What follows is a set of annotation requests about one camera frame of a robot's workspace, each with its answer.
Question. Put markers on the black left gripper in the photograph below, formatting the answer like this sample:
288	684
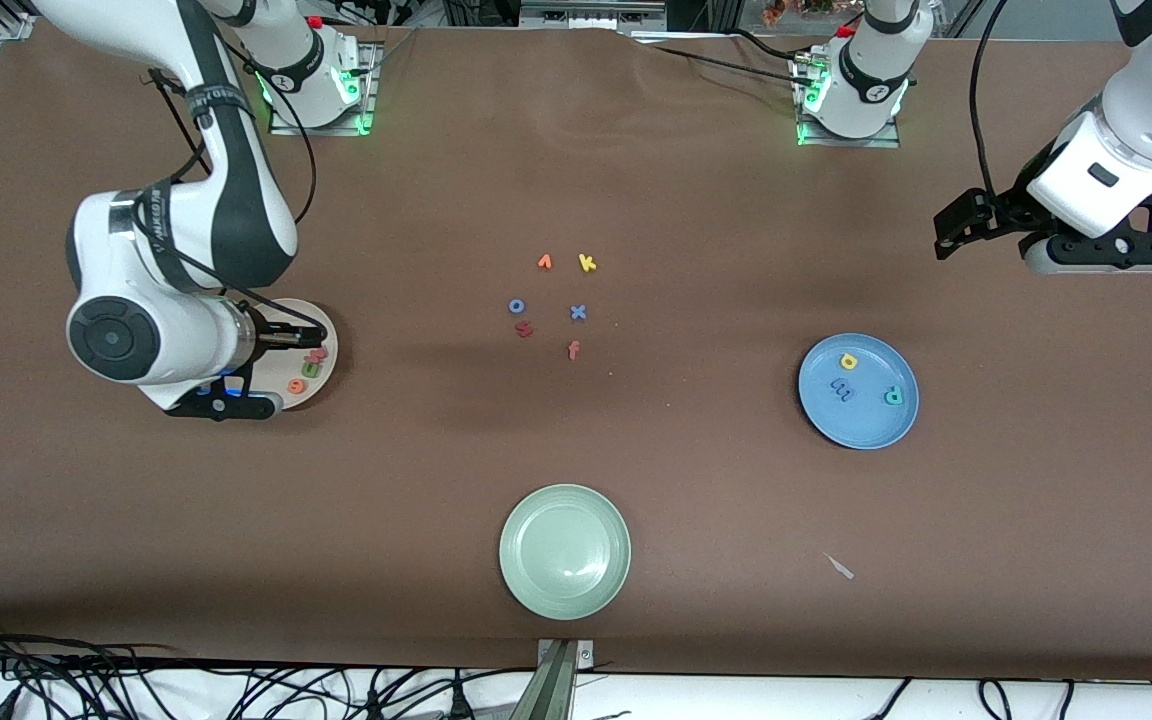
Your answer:
1007	213

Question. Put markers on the white paper scrap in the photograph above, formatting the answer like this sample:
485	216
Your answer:
841	568

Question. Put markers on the blue plate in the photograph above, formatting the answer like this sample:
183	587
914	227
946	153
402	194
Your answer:
871	420

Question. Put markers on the dark equipment rack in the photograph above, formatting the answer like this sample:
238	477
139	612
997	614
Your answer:
586	12

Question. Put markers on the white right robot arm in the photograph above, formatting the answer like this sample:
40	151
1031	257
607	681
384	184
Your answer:
186	230

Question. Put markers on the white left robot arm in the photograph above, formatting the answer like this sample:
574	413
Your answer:
871	80

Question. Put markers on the teal foam letter b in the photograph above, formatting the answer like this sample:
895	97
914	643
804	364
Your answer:
893	398

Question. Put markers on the aluminium bracket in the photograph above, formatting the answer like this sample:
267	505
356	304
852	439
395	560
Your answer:
558	680

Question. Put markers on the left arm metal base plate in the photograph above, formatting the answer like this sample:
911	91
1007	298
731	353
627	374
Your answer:
891	140

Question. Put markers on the blue foam letter m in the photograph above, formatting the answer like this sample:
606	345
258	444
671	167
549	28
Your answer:
842	390

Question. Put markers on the pale green plate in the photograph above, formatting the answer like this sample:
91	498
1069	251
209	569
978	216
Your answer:
565	552

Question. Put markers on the beige brown plate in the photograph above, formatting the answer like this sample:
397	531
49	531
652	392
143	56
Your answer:
326	375

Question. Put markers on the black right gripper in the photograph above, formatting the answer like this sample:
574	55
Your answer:
268	337

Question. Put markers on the brown table cover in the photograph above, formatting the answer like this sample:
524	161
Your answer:
576	150

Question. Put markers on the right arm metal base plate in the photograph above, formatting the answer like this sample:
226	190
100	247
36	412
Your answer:
368	100

